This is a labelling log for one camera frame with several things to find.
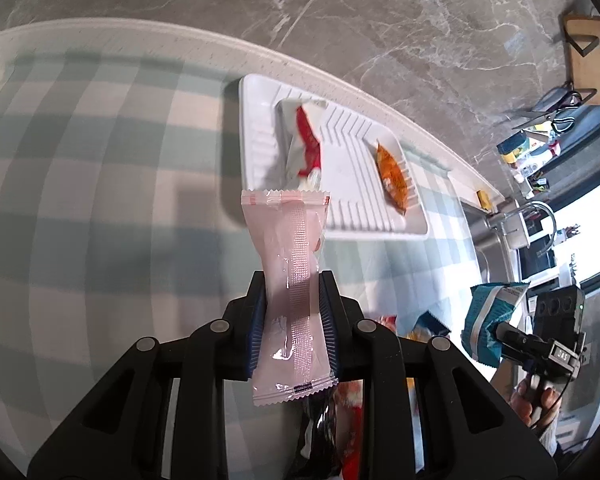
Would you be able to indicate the yellow and blue snack packet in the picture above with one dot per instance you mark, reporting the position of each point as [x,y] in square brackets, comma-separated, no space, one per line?
[425,327]

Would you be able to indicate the grey scissors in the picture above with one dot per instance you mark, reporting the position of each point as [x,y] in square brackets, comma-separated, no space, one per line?
[545,119]

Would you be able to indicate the yellow sponge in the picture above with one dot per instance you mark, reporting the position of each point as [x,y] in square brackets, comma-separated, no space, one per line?
[485,200]

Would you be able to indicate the black snack packet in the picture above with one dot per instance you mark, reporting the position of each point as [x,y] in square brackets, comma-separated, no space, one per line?
[315,435]

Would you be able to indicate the white and red snack packet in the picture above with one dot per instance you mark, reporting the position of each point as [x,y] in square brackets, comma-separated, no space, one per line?
[300,155]

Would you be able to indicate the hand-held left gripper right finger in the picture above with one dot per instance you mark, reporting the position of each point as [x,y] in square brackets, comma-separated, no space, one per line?
[328,332]

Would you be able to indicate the person's right hand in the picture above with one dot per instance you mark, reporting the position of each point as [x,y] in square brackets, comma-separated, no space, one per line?
[547,402]

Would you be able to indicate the steel sink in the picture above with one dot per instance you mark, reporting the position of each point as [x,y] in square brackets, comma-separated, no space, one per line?
[482,240]

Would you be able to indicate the orange snack packet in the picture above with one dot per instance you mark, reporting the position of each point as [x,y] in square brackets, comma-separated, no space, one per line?
[392,177]

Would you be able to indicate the pink snack packet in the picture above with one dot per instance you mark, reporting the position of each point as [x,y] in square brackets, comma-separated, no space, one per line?
[285,260]

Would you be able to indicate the cluttered kitchen items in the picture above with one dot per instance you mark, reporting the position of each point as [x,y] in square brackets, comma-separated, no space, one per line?
[527,155]

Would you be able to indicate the metal faucet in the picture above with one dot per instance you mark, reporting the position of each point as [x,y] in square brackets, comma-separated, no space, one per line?
[530,207]

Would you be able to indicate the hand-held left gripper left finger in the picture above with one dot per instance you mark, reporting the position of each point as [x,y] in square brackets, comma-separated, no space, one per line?
[257,332]

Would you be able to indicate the white plastic tray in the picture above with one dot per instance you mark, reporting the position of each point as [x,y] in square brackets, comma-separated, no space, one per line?
[350,200]

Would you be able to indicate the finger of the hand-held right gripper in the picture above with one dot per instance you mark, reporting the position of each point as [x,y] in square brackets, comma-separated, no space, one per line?
[517,341]

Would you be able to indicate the blue and white snack packet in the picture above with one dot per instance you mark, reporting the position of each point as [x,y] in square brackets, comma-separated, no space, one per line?
[485,310]

